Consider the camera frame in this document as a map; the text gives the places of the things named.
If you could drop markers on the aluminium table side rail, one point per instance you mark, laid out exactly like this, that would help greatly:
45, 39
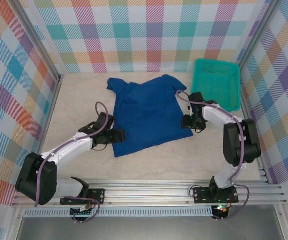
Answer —
49, 120
252, 125

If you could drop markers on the small lit controller board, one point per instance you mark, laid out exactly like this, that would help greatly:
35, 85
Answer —
221, 209

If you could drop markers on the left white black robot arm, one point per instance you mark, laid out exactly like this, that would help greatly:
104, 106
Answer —
69, 147

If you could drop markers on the blue printed t-shirt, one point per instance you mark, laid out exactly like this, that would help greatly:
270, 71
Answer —
146, 112

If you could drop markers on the aluminium frame leg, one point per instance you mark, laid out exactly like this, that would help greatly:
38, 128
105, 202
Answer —
283, 225
15, 225

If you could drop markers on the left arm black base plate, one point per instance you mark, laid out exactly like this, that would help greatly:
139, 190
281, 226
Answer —
97, 195

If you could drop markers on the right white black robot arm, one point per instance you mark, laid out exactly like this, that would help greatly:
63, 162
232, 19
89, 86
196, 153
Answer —
223, 117

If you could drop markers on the small green circuit board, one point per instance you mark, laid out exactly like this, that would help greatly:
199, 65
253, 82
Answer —
81, 213

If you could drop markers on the aluminium frame post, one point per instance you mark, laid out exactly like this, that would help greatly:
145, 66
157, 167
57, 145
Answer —
39, 42
256, 37

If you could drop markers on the teal plastic mesh basket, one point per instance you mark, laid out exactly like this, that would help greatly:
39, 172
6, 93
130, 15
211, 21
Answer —
216, 82

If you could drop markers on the aluminium mounting rail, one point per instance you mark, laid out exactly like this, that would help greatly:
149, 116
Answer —
146, 195

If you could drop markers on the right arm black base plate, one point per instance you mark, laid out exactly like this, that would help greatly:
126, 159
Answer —
201, 195

